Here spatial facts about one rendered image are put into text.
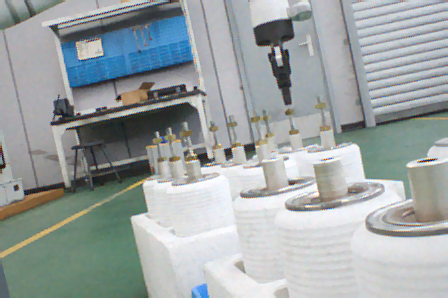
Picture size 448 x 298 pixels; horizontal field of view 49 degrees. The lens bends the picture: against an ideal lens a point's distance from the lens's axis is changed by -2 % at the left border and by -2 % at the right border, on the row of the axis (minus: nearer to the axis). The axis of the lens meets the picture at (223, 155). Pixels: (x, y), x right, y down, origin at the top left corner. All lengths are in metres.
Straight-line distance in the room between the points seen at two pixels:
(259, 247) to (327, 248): 0.13
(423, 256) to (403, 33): 5.82
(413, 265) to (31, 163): 6.25
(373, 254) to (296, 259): 0.11
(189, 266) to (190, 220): 0.07
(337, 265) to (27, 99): 6.16
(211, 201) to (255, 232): 0.27
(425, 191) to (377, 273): 0.05
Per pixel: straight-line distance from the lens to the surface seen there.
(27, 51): 6.47
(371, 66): 5.90
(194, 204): 0.72
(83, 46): 6.06
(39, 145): 6.37
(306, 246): 0.35
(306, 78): 5.84
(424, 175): 0.27
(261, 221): 0.46
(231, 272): 0.50
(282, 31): 0.93
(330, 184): 0.37
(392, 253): 0.25
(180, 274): 0.70
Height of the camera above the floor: 0.32
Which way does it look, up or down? 3 degrees down
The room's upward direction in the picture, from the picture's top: 12 degrees counter-clockwise
